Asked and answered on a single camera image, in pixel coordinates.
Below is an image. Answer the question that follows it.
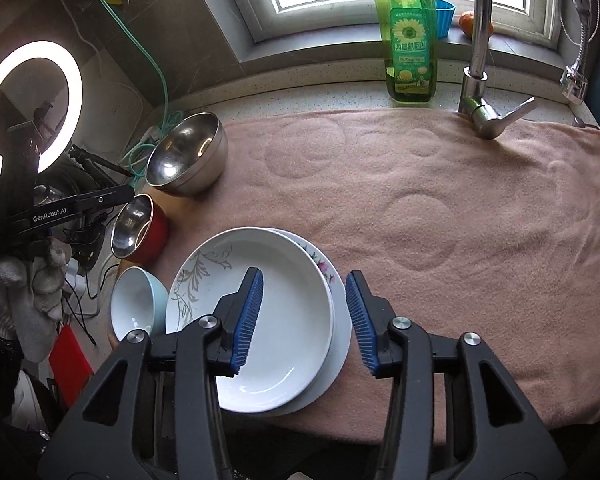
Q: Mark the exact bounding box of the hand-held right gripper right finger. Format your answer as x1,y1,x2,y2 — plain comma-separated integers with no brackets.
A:
345,270,567,480

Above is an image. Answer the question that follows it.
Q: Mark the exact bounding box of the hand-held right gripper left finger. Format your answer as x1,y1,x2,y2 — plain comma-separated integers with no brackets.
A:
52,266,265,480

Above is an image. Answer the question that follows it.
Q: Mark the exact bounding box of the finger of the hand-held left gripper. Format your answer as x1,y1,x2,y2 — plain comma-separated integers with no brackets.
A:
77,184,136,216

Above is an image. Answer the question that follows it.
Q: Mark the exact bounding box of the large floral plate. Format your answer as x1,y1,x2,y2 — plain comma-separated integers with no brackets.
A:
267,228,353,417

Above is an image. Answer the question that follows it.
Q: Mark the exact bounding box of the small red steel bowl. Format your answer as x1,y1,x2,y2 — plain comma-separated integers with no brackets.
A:
111,193,170,266

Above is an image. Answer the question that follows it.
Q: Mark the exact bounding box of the white leaf print plate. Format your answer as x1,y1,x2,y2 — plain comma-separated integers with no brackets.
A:
166,227,335,413

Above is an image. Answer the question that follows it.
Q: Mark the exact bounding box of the large steel bowl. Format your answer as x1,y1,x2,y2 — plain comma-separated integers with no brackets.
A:
145,112,229,197

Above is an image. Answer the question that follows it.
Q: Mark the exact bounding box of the light blue bowl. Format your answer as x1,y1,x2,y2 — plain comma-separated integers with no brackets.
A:
110,266,170,346

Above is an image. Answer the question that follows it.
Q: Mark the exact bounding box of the person's left hand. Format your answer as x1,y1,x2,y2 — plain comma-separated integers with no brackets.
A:
0,236,73,363

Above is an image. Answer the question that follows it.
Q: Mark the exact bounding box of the black tripod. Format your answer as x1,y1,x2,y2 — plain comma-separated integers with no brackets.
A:
67,144,137,179

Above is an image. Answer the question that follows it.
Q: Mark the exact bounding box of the glass pot lid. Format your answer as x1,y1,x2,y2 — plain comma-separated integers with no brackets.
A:
30,160,106,211

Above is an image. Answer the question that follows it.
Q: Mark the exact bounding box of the pink towel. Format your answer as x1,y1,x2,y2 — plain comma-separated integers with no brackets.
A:
155,107,600,443

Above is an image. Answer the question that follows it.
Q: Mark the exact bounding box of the red book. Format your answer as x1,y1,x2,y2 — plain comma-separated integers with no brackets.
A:
48,324,96,408

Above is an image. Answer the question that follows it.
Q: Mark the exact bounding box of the green dish soap bottle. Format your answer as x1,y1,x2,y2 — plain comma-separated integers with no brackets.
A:
374,0,438,107

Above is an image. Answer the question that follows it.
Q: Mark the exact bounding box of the steel kitchen faucet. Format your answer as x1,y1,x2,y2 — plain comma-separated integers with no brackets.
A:
457,0,537,140

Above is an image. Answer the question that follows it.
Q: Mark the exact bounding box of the blue silicone cup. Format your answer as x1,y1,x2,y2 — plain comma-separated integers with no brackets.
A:
434,0,456,40

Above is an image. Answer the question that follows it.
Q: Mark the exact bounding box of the orange fruit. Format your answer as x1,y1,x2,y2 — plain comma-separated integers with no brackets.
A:
459,11,494,37

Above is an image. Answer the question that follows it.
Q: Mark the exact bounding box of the black cable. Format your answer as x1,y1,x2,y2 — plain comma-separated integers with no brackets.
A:
62,220,113,348

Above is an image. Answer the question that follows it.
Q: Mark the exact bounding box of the white cable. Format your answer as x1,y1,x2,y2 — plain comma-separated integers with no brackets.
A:
72,20,161,153

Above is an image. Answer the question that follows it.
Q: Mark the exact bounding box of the teal power cable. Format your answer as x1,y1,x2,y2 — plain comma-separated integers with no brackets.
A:
85,0,186,181

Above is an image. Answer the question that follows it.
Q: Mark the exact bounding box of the white ring light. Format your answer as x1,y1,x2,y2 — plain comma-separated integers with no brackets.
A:
0,40,84,176

